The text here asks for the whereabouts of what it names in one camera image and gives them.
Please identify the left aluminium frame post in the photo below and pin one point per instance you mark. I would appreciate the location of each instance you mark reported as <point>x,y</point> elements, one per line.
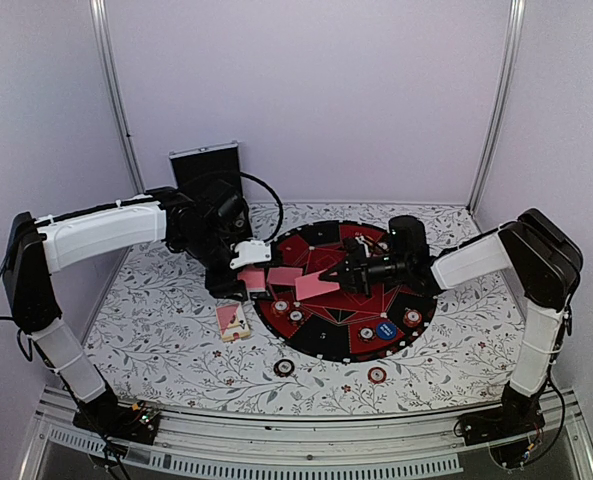
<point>100,24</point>

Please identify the red playing card deck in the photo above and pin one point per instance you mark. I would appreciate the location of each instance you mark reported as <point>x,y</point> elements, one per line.
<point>254,280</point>

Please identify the floral white table cloth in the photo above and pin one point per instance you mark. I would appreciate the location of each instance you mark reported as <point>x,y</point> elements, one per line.
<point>156,337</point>

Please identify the aluminium poker case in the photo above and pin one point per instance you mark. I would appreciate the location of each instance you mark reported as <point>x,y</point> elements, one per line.
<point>210,176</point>

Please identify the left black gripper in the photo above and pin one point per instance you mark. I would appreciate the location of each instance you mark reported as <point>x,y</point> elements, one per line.
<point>226,287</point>

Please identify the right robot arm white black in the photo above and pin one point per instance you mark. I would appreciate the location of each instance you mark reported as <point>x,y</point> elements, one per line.
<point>546,265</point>

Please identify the aluminium frame post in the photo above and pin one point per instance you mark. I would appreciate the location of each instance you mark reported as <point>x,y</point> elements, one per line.
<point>507,68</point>
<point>100,24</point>

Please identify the blue small blind button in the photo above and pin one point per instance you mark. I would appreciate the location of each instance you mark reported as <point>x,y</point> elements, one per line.
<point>386,331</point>

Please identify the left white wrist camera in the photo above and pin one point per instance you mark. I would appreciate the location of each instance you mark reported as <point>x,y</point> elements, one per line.
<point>250,252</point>

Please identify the right aluminium frame post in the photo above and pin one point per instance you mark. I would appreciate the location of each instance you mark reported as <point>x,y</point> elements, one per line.
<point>507,68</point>

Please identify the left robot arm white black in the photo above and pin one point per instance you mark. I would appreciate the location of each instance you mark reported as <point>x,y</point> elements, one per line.
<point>43,251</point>

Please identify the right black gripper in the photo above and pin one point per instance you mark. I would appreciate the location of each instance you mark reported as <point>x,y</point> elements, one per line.
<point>357,272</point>

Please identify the front aluminium rail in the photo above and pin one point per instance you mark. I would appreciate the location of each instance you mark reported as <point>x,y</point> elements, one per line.
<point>201,444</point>

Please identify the orange chips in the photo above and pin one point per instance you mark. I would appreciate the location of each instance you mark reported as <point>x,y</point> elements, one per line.
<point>280,307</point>
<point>412,318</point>

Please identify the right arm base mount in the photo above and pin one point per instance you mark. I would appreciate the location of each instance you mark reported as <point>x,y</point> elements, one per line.
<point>511,438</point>

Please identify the orange chip stack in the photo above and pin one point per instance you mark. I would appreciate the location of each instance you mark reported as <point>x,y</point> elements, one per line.
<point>377,375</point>

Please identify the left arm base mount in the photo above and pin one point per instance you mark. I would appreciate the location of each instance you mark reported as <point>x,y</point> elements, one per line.
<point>136,423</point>

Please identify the dark red chip stack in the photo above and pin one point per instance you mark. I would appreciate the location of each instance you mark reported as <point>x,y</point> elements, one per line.
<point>284,368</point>

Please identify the single red dealt card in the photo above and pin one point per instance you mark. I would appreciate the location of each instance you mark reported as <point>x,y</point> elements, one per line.
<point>283,276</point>

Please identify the round red black poker mat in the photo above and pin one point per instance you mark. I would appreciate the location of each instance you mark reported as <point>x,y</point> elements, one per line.
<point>332,321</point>

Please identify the playing card box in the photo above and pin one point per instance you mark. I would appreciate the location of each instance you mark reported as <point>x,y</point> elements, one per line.
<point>232,323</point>

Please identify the dark chips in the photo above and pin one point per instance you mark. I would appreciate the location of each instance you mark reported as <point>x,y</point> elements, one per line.
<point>366,334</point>
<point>295,317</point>

